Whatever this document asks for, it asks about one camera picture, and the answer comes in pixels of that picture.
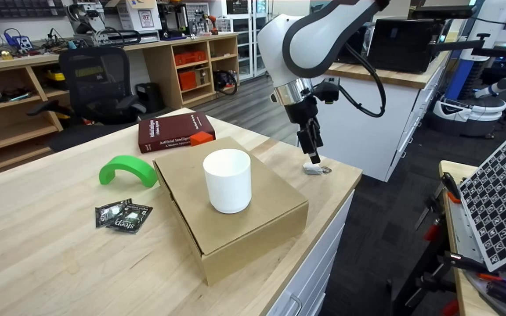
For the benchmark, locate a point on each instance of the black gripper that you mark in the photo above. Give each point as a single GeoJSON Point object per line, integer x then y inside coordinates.
{"type": "Point", "coordinates": [305, 115]}

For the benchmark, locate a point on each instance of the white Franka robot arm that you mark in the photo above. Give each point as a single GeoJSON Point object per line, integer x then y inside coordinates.
{"type": "Point", "coordinates": [316, 36]}

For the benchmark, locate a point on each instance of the white ceramic mug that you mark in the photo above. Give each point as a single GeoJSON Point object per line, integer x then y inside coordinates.
{"type": "Point", "coordinates": [226, 182]}

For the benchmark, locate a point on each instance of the white counter cabinet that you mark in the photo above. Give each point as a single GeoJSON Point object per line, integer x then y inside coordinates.
{"type": "Point", "coordinates": [376, 124]}

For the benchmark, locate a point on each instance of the brown cardboard box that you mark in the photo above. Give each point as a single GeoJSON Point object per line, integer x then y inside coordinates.
{"type": "Point", "coordinates": [235, 235]}

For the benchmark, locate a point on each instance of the white drawer table base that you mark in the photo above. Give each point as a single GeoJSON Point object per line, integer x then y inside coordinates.
{"type": "Point", "coordinates": [316, 275]}

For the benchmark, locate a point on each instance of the black drawer tool chest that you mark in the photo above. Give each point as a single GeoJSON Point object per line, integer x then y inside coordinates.
{"type": "Point", "coordinates": [402, 47]}

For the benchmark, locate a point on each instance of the dark red hardcover book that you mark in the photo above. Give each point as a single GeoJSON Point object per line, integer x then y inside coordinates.
{"type": "Point", "coordinates": [166, 131]}

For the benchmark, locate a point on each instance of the white mobile robot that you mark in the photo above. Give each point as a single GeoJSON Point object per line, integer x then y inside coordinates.
{"type": "Point", "coordinates": [481, 99]}

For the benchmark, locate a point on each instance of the green curved plastic piece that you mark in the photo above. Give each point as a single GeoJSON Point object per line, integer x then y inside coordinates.
{"type": "Point", "coordinates": [126, 166]}

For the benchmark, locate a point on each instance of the black foil packet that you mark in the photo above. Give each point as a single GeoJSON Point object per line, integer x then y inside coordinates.
{"type": "Point", "coordinates": [107, 212]}
{"type": "Point", "coordinates": [131, 219]}

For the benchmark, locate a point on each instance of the black white calibration checkerboard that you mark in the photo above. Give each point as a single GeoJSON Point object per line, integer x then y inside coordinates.
{"type": "Point", "coordinates": [499, 199]}

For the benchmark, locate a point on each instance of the wooden side table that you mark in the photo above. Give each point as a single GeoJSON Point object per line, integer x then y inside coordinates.
{"type": "Point", "coordinates": [460, 282]}

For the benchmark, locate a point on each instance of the black office chair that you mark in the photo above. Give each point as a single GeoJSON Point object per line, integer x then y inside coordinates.
{"type": "Point", "coordinates": [96, 89]}

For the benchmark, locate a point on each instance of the wooden shelf desk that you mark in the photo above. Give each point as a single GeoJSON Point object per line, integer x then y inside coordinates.
{"type": "Point", "coordinates": [7, 117]}

